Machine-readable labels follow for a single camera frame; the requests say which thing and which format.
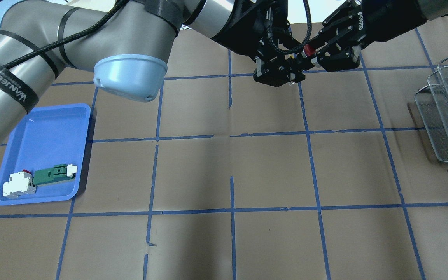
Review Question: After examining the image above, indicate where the red push button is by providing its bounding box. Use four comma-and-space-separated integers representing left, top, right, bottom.
296, 44, 318, 64

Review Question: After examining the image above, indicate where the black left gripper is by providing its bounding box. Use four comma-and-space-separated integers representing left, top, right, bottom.
254, 23, 305, 87

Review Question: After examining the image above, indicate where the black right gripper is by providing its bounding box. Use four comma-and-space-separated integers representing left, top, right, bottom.
316, 0, 366, 72

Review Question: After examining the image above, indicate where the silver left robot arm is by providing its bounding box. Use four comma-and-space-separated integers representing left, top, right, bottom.
0, 0, 312, 144

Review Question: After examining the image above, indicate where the blue plastic tray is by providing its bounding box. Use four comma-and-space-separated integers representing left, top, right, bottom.
0, 103, 92, 206

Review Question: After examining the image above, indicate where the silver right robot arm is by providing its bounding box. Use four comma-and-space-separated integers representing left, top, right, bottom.
297, 0, 448, 72

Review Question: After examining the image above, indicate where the white circuit breaker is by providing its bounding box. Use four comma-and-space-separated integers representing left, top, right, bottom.
2, 170, 37, 199

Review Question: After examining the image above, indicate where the green terminal block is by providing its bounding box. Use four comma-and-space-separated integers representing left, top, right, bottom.
33, 164, 78, 186

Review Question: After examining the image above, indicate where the black camera cable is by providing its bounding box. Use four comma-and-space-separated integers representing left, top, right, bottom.
261, 0, 312, 55

